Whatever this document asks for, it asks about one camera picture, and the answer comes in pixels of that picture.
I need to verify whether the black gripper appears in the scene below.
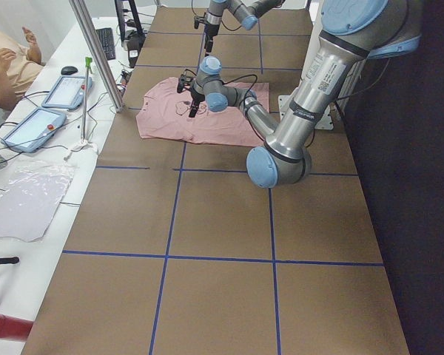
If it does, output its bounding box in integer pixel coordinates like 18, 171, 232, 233
194, 13, 219, 53
176, 69, 204, 118

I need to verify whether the pink printed t-shirt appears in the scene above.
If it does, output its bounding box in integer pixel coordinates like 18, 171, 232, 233
136, 77, 262, 147

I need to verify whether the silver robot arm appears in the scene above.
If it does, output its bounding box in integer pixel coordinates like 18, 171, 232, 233
177, 0, 424, 188
194, 0, 284, 56

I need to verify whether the black box with white label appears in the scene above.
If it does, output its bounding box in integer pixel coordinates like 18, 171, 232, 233
114, 0, 146, 68

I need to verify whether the black keyboard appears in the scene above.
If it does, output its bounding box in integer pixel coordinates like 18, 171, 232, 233
95, 27, 115, 60

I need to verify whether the reacher stick with green tip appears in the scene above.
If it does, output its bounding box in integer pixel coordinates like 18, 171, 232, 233
64, 57, 98, 161

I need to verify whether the upper teach pendant tablet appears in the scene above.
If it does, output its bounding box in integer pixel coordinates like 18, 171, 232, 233
41, 75, 85, 109

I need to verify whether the teach pendant tablet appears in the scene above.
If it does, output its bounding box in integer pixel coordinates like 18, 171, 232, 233
41, 75, 85, 109
1, 107, 67, 153

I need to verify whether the black computer mouse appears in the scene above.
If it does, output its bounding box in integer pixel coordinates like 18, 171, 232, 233
61, 66, 78, 75

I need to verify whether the lower teach pendant tablet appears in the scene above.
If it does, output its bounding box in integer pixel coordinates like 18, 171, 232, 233
1, 107, 67, 153

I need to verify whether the person in beige shirt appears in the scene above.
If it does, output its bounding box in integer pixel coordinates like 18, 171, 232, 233
0, 27, 44, 112

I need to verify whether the clear plastic bag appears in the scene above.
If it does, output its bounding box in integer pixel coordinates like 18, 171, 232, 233
0, 160, 76, 242

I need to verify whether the red cylinder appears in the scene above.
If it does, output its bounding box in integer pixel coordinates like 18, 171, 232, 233
0, 314, 33, 342

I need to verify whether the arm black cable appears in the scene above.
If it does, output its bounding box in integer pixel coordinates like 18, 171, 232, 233
221, 73, 260, 97

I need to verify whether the aluminium frame post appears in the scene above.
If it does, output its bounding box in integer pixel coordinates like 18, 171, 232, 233
69, 0, 124, 112

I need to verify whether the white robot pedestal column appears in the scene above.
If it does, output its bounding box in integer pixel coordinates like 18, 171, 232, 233
278, 0, 334, 131

